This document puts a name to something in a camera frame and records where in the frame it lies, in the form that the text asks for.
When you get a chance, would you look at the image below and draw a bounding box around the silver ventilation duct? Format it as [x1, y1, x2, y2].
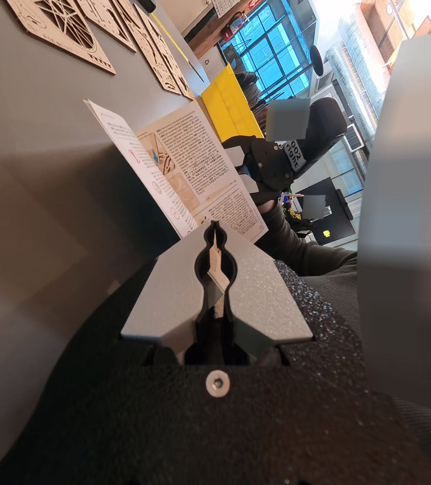
[325, 17, 392, 179]

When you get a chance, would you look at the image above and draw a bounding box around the wooden sheet with small parts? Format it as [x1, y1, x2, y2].
[75, 0, 137, 53]

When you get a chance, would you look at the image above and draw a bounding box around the wooden sheet with narrow parts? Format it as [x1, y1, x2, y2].
[135, 3, 196, 102]

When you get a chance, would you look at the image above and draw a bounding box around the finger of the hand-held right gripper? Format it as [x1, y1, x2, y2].
[224, 145, 247, 168]
[239, 174, 260, 195]

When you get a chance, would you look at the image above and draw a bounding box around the wooden sheet with wheel cutouts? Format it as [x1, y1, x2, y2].
[5, 0, 117, 76]

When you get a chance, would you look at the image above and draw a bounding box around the person's right forearm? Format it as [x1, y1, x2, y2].
[259, 201, 361, 278]

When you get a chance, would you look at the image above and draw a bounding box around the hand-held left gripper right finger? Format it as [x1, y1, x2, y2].
[215, 221, 314, 361]

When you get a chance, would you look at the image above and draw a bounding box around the large paned window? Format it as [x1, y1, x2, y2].
[219, 0, 319, 101]

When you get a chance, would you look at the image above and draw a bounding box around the black computer monitor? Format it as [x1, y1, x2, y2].
[297, 177, 357, 248]

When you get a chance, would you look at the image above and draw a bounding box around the white instruction booklet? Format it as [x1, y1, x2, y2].
[82, 99, 269, 279]

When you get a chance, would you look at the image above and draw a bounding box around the wooden sheet with curved parts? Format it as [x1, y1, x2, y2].
[110, 0, 183, 95]

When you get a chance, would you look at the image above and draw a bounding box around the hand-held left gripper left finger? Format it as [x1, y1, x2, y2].
[120, 221, 217, 365]

